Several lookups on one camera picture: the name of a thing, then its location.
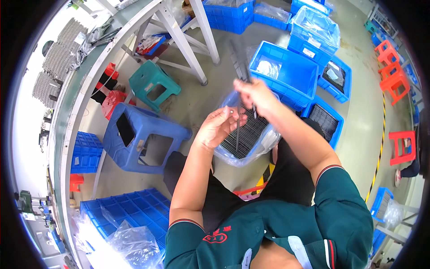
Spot person's left hand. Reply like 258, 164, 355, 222
195, 106, 248, 151

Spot person's right hand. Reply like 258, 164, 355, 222
233, 78, 280, 119

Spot bundle of black strips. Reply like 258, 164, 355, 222
229, 40, 258, 119

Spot thin black strip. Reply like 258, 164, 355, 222
235, 107, 241, 152

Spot bag-lined blue crate of strips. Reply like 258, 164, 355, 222
214, 90, 282, 168

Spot large blue crate with bag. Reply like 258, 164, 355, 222
248, 41, 319, 110

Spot blue crate with clear film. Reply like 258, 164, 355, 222
253, 2, 291, 31
290, 0, 332, 16
202, 0, 255, 35

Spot blue crate of black strips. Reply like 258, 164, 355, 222
300, 95, 344, 150

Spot blue crate under clear bag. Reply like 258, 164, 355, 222
288, 6, 341, 67

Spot teal plastic stool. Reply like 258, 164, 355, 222
129, 60, 182, 113

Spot blue crate with black parts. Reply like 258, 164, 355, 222
317, 55, 353, 104

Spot red stool under person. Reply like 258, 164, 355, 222
232, 182, 268, 201

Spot blue tray of red-white items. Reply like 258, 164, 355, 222
136, 35, 167, 56

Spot person's legs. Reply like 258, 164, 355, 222
163, 118, 325, 233

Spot blue plastic stool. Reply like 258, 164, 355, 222
102, 102, 193, 175

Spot red plastic bag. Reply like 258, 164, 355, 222
101, 90, 136, 121

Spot red plastic stool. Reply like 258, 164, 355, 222
378, 62, 411, 106
374, 40, 400, 66
389, 131, 417, 166

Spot black hand tools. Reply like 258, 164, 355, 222
90, 26, 123, 47

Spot person's body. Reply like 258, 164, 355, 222
164, 165, 374, 269

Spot shelf with blue bins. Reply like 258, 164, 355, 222
368, 4, 400, 38

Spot upturned blue ribbed crate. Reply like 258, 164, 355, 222
80, 188, 172, 250

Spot grey cloth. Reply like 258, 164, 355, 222
71, 20, 114, 69

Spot green conveyor workbench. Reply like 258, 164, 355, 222
47, 0, 158, 269

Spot stack of upturned blue crates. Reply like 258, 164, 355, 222
70, 131, 104, 174

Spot blue crate with plastic bag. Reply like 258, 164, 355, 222
370, 187, 404, 229

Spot stack of grey mesh trays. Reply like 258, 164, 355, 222
32, 18, 88, 109

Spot crumpled clear plastic bag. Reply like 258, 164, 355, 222
107, 220, 165, 269

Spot small red stool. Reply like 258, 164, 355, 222
69, 174, 85, 193

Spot green bench machine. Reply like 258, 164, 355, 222
15, 190, 52, 223

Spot white metal table frame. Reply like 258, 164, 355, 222
134, 0, 221, 87

